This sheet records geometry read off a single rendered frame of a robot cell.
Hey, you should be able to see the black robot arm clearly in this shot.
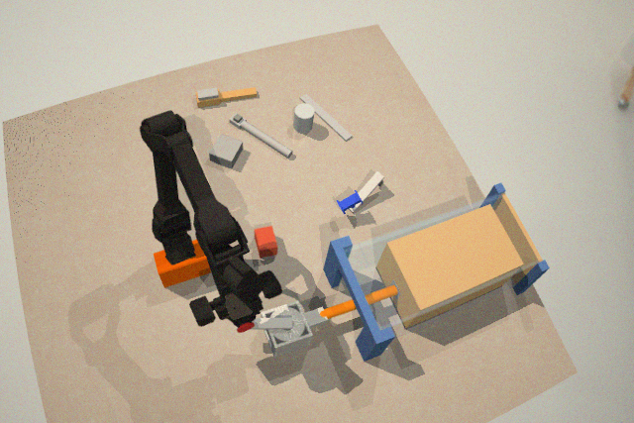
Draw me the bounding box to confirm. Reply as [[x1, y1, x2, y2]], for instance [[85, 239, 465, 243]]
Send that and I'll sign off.
[[140, 110, 264, 326]]

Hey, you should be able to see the clear-panelled rack with blue frame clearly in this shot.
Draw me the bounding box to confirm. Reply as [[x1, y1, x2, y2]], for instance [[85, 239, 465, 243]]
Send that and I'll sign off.
[[339, 182, 549, 359]]

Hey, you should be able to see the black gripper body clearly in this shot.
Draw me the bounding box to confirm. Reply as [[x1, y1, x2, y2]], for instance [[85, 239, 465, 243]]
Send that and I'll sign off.
[[189, 270, 282, 327]]

